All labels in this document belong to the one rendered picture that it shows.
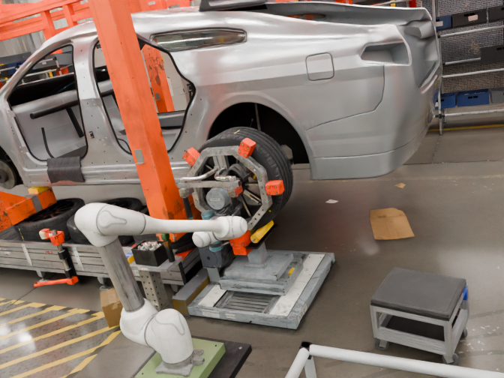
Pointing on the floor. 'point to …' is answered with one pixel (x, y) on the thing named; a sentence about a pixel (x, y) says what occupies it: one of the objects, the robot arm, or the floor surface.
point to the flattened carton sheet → (390, 224)
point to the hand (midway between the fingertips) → (235, 207)
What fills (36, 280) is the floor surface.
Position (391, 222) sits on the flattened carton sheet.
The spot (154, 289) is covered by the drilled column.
